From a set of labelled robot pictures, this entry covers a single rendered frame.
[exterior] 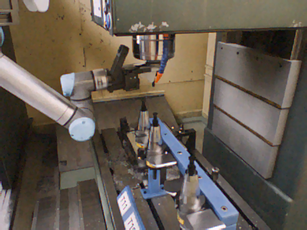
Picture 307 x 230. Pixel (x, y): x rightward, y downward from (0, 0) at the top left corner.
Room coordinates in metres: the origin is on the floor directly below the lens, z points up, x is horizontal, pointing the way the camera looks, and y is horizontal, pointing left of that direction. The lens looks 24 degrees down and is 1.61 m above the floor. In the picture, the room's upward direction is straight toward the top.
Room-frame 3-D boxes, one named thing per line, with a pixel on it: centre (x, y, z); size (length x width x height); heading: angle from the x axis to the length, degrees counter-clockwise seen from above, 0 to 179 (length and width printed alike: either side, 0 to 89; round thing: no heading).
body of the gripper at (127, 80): (0.91, 0.11, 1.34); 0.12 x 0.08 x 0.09; 113
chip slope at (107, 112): (1.59, 0.20, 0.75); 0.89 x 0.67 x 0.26; 108
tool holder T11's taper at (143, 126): (0.73, 0.02, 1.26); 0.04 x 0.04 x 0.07
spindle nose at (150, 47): (0.96, -0.01, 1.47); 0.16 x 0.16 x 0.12
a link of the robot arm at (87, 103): (0.83, 0.24, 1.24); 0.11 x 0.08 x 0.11; 13
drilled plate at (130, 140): (1.08, -0.01, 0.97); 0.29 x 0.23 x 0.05; 18
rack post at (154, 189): (0.80, -0.01, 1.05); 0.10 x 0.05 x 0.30; 108
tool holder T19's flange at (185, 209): (0.42, -0.08, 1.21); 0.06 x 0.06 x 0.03
